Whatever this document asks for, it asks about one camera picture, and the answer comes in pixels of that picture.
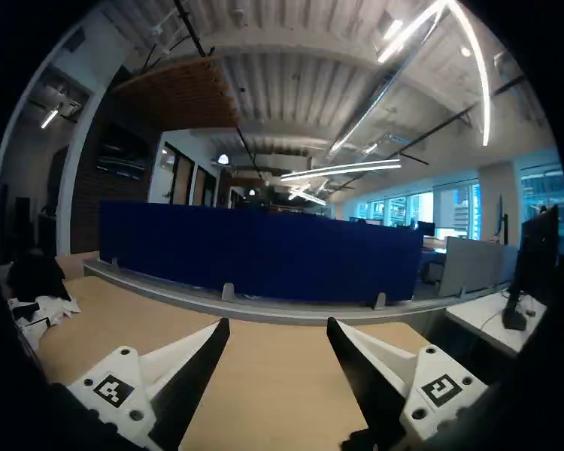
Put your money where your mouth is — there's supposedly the heap of black towels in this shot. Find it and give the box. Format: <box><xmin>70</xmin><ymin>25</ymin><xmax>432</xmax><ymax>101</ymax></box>
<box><xmin>5</xmin><ymin>251</ymin><xmax>72</xmax><ymax>303</ymax></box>

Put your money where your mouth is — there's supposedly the heap of white towels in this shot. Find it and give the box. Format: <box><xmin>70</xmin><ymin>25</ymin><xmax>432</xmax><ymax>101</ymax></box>
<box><xmin>7</xmin><ymin>293</ymin><xmax>82</xmax><ymax>351</ymax></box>

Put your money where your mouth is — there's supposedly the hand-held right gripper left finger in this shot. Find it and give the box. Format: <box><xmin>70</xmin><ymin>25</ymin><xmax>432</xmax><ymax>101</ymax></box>
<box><xmin>65</xmin><ymin>317</ymin><xmax>232</xmax><ymax>451</ymax></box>

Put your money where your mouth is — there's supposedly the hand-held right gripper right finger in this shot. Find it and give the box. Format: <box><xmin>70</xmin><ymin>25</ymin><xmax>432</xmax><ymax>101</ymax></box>
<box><xmin>326</xmin><ymin>316</ymin><xmax>490</xmax><ymax>447</ymax></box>

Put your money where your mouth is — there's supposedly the white office desk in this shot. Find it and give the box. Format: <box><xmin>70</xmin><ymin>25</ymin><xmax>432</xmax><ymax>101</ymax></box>
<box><xmin>444</xmin><ymin>285</ymin><xmax>552</xmax><ymax>359</ymax></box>

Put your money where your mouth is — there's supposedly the black computer monitor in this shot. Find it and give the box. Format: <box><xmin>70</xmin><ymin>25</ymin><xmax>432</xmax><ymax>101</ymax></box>
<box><xmin>502</xmin><ymin>204</ymin><xmax>560</xmax><ymax>331</ymax></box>

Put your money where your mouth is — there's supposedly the grey desk partition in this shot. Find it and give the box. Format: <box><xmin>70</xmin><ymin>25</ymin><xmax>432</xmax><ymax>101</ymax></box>
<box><xmin>438</xmin><ymin>236</ymin><xmax>519</xmax><ymax>298</ymax></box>

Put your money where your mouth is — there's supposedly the blue desk screen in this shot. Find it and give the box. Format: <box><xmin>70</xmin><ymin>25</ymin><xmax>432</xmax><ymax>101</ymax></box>
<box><xmin>82</xmin><ymin>201</ymin><xmax>502</xmax><ymax>326</ymax></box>

